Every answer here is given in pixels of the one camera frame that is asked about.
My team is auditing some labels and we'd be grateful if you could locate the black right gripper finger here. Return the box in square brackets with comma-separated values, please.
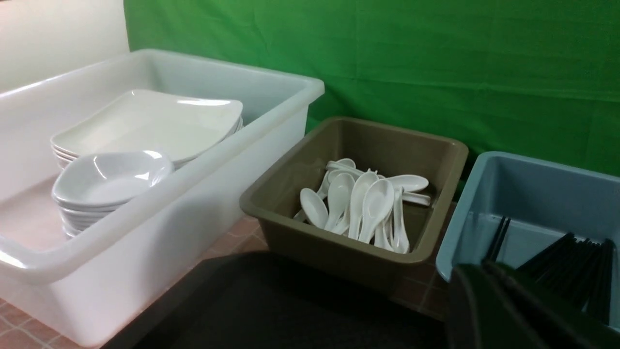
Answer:
[447, 261, 620, 349]

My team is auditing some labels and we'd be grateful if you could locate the top stacked square plate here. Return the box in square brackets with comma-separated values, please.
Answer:
[50, 89, 243, 162]

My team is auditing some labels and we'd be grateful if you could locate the pink checkered tablecloth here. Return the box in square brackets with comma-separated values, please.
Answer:
[1, 202, 448, 349]

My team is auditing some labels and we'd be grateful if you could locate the bundle of black chopsticks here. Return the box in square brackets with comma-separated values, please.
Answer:
[514, 232, 617, 326]

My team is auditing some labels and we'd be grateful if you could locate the blue plastic bin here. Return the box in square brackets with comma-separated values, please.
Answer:
[435, 152, 620, 331]

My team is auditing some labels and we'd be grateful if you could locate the pile of white spoons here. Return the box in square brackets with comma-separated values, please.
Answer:
[294, 158, 432, 254]

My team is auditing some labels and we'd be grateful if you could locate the green backdrop cloth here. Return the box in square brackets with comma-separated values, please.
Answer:
[124, 0, 620, 176]

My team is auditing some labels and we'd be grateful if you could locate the black serving tray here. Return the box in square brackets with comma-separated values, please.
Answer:
[104, 252, 448, 349]

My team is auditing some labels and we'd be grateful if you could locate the olive green plastic bin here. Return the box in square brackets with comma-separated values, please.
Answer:
[240, 117, 468, 293]

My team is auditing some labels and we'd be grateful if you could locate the large white plastic tub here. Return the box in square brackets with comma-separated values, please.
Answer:
[0, 49, 325, 347]

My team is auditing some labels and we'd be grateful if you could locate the top stacked small dish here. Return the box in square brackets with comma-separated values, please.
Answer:
[51, 150, 175, 208]

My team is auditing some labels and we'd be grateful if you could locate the stack of small dishes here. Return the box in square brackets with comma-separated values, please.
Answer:
[52, 196, 128, 238]

